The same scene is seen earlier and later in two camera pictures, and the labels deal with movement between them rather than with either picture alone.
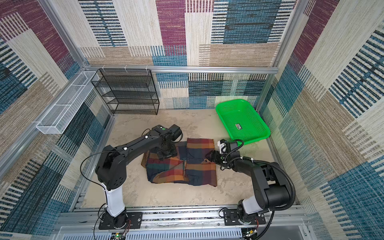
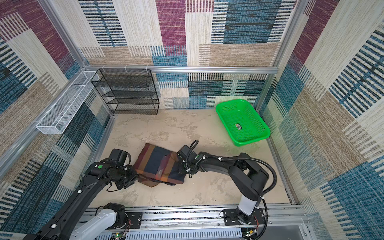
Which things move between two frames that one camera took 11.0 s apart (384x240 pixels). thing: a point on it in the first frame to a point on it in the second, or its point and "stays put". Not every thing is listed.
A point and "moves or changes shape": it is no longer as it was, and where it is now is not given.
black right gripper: (216, 154) to (191, 172)
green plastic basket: (242, 121) stays put
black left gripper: (162, 156) to (134, 176)
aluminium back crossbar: (183, 69) stays put
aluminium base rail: (181, 222) stays put
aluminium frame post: (296, 22) stays put
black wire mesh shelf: (127, 91) stays put
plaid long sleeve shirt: (191, 166) moves or changes shape
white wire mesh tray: (58, 118) stays put
